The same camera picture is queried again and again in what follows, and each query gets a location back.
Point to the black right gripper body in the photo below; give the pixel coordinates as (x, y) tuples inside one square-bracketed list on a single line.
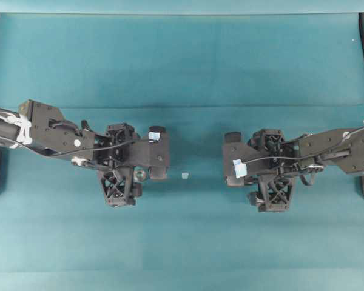
[(266, 153)]

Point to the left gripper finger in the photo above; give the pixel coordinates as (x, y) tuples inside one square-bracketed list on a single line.
[(158, 173), (156, 129)]

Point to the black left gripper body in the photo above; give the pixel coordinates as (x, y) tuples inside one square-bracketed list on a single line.
[(126, 148)]

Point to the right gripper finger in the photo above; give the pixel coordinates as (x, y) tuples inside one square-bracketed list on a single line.
[(232, 137), (233, 181)]

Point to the silver metal washer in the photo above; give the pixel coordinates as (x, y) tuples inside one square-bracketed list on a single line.
[(139, 175)]

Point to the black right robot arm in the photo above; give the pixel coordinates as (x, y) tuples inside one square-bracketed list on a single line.
[(342, 147)]

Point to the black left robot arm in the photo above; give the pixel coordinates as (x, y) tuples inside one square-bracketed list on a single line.
[(44, 130)]

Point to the teal table cloth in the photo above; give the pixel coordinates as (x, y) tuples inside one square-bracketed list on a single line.
[(199, 77)]

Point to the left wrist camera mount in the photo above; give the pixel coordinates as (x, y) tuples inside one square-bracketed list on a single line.
[(119, 186)]

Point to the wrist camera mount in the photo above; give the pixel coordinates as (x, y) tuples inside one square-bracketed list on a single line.
[(274, 193), (119, 186)]

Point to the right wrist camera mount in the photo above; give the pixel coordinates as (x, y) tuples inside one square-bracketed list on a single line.
[(274, 193)]

